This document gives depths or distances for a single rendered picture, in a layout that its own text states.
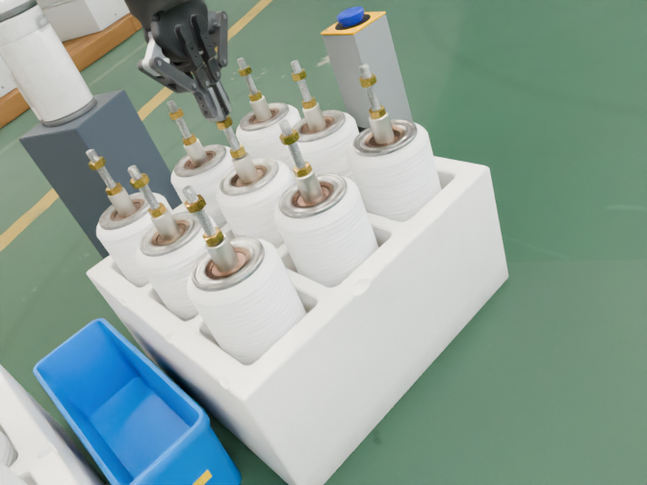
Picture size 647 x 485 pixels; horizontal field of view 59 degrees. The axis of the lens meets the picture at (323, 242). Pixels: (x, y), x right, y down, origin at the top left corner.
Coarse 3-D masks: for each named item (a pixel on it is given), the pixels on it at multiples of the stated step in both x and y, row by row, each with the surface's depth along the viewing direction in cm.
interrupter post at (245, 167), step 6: (246, 156) 66; (234, 162) 66; (240, 162) 66; (246, 162) 67; (252, 162) 68; (240, 168) 67; (246, 168) 67; (252, 168) 67; (240, 174) 67; (246, 174) 67; (252, 174) 68; (246, 180) 68; (252, 180) 68
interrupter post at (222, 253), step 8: (224, 240) 53; (208, 248) 53; (216, 248) 53; (224, 248) 53; (232, 248) 54; (216, 256) 54; (224, 256) 54; (232, 256) 54; (216, 264) 54; (224, 264) 54; (232, 264) 54
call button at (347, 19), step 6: (342, 12) 83; (348, 12) 82; (354, 12) 81; (360, 12) 81; (342, 18) 81; (348, 18) 81; (354, 18) 81; (360, 18) 82; (342, 24) 82; (348, 24) 82
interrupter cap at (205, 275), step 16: (240, 240) 58; (256, 240) 57; (208, 256) 57; (240, 256) 56; (256, 256) 55; (192, 272) 56; (208, 272) 55; (224, 272) 55; (240, 272) 53; (208, 288) 53; (224, 288) 52
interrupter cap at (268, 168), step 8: (256, 160) 71; (264, 160) 70; (272, 160) 69; (256, 168) 70; (264, 168) 69; (272, 168) 68; (224, 176) 70; (232, 176) 70; (264, 176) 67; (272, 176) 66; (224, 184) 69; (232, 184) 68; (240, 184) 68; (248, 184) 67; (256, 184) 66; (264, 184) 66; (224, 192) 67; (232, 192) 66; (240, 192) 66; (248, 192) 66
